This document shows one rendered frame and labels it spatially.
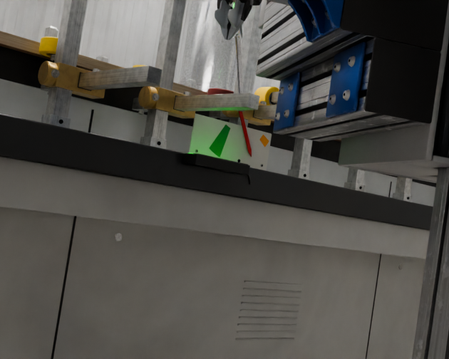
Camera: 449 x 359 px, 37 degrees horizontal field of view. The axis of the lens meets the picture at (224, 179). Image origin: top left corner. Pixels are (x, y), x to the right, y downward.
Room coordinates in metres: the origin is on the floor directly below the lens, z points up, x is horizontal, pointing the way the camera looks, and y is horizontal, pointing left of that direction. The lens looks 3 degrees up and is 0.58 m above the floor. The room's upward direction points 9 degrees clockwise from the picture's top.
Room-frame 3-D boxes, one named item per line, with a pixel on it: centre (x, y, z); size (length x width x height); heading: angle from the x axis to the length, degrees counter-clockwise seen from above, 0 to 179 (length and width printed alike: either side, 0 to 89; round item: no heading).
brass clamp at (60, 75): (1.43, 0.35, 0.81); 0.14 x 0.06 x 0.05; 130
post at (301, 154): (1.91, -0.20, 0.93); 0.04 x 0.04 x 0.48; 40
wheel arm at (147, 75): (1.40, 0.30, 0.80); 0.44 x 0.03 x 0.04; 40
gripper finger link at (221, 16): (1.58, 0.06, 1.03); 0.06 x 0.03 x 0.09; 151
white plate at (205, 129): (1.71, -0.01, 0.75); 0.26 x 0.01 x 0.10; 130
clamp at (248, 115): (1.76, -0.03, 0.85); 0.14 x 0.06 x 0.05; 130
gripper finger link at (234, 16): (1.56, 0.04, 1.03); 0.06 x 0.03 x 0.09; 151
